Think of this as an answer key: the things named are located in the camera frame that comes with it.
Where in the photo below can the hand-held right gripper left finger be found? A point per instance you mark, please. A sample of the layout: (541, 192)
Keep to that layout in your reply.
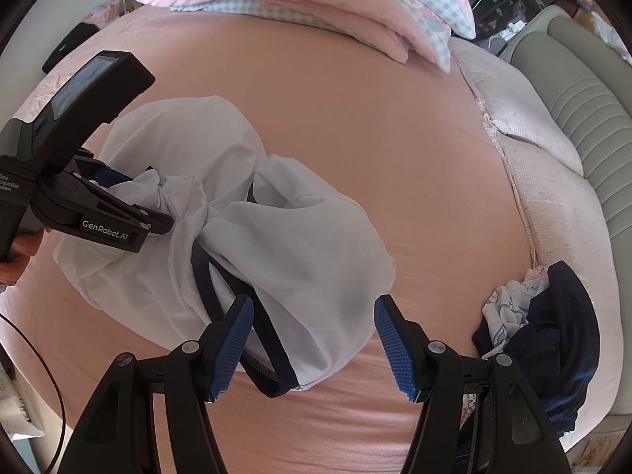
(232, 350)

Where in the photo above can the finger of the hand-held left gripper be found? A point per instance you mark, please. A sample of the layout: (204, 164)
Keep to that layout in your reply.
(148, 219)
(111, 176)

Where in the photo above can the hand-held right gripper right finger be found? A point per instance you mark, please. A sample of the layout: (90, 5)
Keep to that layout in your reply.
(395, 350)

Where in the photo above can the white T-shirt navy trim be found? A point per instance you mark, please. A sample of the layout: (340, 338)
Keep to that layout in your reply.
(306, 256)

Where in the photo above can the person's left hand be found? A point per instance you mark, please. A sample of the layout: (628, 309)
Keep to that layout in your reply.
(22, 256)

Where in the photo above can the black bag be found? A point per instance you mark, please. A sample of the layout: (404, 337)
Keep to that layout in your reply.
(69, 49)

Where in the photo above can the white blue printed cloth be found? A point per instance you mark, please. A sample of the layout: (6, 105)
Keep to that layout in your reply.
(508, 306)

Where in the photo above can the navy garment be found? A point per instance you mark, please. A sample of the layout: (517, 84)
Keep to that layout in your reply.
(558, 335)

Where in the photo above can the person's printed pyjamas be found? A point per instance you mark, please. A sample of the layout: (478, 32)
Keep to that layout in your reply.
(15, 405)

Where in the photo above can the grey padded headboard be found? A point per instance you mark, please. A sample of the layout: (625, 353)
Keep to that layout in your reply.
(592, 108)

